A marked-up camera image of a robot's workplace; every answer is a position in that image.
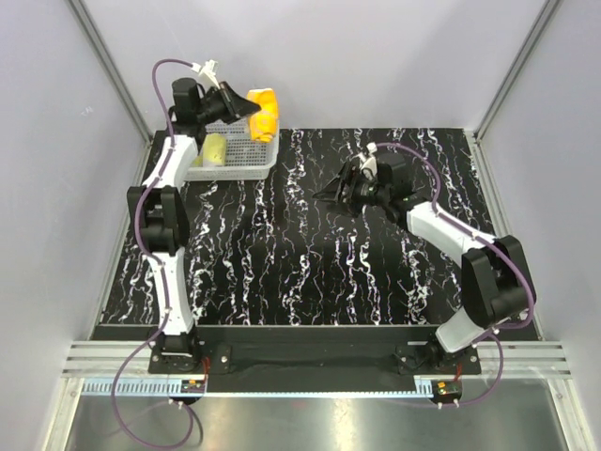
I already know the yellow-green and grey towel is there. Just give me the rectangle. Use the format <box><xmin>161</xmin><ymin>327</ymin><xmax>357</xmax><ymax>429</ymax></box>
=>
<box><xmin>193</xmin><ymin>133</ymin><xmax>227</xmax><ymax>167</ymax></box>

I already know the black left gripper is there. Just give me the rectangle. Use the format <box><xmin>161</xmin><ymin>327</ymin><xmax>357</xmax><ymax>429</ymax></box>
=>
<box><xmin>195</xmin><ymin>82</ymin><xmax>259</xmax><ymax>126</ymax></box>

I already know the right orange connector box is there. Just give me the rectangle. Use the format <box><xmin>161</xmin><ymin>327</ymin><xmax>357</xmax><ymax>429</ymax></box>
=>
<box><xmin>434</xmin><ymin>380</ymin><xmax>463</xmax><ymax>398</ymax></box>

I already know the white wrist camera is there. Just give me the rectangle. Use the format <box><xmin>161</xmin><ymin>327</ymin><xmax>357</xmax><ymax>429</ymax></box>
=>
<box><xmin>191</xmin><ymin>59</ymin><xmax>221</xmax><ymax>88</ymax></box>
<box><xmin>358</xmin><ymin>151</ymin><xmax>378</xmax><ymax>181</ymax></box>

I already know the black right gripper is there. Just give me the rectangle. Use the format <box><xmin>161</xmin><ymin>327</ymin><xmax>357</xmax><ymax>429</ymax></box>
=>
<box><xmin>312</xmin><ymin>162</ymin><xmax>390</xmax><ymax>219</ymax></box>

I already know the orange and grey towel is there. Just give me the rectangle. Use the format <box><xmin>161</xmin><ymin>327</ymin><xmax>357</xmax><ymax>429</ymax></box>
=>
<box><xmin>247</xmin><ymin>88</ymin><xmax>279</xmax><ymax>143</ymax></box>

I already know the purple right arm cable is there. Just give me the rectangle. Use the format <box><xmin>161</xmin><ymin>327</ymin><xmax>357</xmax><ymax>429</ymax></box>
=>
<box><xmin>363</xmin><ymin>142</ymin><xmax>536</xmax><ymax>410</ymax></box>

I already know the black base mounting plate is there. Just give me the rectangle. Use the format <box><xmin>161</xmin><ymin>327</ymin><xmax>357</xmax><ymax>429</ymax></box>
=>
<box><xmin>148</xmin><ymin>325</ymin><xmax>481</xmax><ymax>388</ymax></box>

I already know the aluminium frame post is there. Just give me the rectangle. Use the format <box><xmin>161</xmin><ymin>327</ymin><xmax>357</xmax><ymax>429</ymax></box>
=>
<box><xmin>473</xmin><ymin>0</ymin><xmax>564</xmax><ymax>142</ymax></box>
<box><xmin>66</xmin><ymin>0</ymin><xmax>151</xmax><ymax>143</ymax></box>

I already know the orange connector box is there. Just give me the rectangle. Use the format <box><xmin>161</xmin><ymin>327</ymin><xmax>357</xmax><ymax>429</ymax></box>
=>
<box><xmin>180</xmin><ymin>379</ymin><xmax>207</xmax><ymax>396</ymax></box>
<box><xmin>434</xmin><ymin>380</ymin><xmax>463</xmax><ymax>398</ymax></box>

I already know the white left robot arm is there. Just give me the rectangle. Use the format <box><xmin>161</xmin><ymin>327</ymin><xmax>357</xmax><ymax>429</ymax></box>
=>
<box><xmin>127</xmin><ymin>78</ymin><xmax>260</xmax><ymax>337</ymax></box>

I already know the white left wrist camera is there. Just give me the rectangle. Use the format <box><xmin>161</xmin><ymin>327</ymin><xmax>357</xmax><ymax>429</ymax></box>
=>
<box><xmin>191</xmin><ymin>59</ymin><xmax>221</xmax><ymax>88</ymax></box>

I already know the left aluminium frame post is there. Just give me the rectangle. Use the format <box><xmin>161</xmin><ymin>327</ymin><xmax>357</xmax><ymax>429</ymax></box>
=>
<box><xmin>66</xmin><ymin>0</ymin><xmax>151</xmax><ymax>143</ymax></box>

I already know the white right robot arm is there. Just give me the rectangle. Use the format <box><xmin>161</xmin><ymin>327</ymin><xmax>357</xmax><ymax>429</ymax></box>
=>
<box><xmin>313</xmin><ymin>144</ymin><xmax>536</xmax><ymax>373</ymax></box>

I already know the left orange connector box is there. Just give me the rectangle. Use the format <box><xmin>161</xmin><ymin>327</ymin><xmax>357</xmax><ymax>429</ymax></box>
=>
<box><xmin>180</xmin><ymin>379</ymin><xmax>207</xmax><ymax>396</ymax></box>

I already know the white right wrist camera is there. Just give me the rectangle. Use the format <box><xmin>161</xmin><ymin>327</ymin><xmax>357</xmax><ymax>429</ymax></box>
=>
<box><xmin>358</xmin><ymin>151</ymin><xmax>378</xmax><ymax>181</ymax></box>

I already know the white plastic mesh basket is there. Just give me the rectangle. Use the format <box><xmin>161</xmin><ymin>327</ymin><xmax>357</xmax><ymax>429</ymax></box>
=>
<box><xmin>185</xmin><ymin>120</ymin><xmax>280</xmax><ymax>182</ymax></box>

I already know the right aluminium frame post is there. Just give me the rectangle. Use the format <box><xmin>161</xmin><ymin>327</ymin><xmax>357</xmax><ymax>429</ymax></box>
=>
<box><xmin>473</xmin><ymin>0</ymin><xmax>564</xmax><ymax>142</ymax></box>

